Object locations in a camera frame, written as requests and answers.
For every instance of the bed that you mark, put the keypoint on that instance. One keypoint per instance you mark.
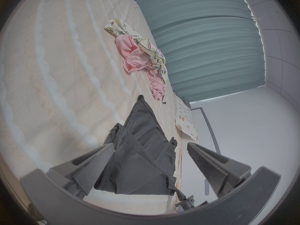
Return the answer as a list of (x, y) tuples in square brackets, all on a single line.
[(58, 78)]

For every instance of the blue-green curtain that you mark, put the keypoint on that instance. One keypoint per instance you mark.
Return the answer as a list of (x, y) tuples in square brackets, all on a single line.
[(187, 3), (211, 60)]

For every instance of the white printed pillow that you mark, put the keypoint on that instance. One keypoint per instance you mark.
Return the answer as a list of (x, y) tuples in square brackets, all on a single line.
[(185, 118)]

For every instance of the pile of clothes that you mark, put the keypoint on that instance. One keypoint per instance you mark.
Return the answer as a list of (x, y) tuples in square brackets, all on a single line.
[(131, 53)]

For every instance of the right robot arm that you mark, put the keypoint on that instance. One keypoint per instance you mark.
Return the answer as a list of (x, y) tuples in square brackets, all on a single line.
[(188, 201)]

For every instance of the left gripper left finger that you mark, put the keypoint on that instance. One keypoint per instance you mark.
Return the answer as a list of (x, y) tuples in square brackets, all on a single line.
[(80, 174)]

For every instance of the grey bedside table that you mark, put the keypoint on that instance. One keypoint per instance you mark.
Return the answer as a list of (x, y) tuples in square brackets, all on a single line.
[(187, 103)]

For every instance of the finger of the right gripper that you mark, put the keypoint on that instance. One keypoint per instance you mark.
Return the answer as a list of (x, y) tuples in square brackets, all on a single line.
[(180, 194)]

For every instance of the black T-shirt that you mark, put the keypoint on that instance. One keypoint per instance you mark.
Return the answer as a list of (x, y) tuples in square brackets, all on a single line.
[(136, 163)]

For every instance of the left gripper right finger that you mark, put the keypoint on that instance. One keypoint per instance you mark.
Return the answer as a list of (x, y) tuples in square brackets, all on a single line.
[(220, 171)]

